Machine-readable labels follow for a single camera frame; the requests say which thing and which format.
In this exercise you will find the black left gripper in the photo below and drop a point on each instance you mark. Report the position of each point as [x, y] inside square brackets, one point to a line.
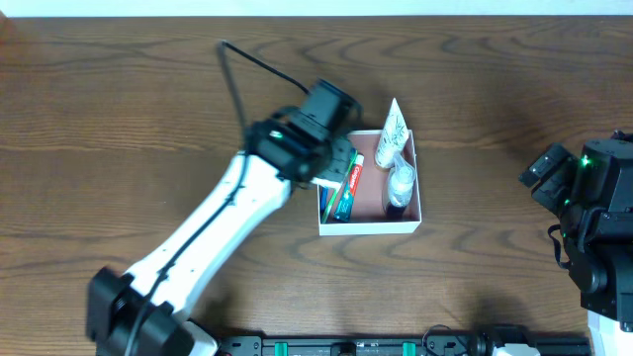
[339, 161]

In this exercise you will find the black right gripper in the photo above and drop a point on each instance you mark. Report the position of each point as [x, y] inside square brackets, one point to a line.
[552, 174]

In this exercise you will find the green white Colgate toothbrush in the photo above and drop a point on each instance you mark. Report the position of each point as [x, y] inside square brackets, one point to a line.
[334, 194]

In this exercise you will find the Colgate toothpaste tube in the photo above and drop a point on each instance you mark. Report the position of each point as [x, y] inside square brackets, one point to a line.
[345, 204]

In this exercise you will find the blue disposable razor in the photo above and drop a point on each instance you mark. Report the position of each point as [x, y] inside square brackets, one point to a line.
[323, 199]

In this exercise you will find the white cardboard box pink interior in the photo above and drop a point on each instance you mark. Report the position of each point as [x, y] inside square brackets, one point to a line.
[368, 215]

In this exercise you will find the blue Dettol foam bottle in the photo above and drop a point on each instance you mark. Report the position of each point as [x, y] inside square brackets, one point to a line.
[398, 188]

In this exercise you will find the white lotion tube gold cap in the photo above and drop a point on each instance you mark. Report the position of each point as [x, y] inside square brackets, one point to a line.
[393, 138]

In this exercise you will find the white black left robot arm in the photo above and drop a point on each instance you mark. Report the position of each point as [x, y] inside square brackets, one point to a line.
[146, 311]

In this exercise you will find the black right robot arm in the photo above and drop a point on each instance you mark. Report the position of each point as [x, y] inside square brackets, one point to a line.
[591, 196]

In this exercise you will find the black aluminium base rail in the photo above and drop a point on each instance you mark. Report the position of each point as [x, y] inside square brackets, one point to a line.
[438, 340]

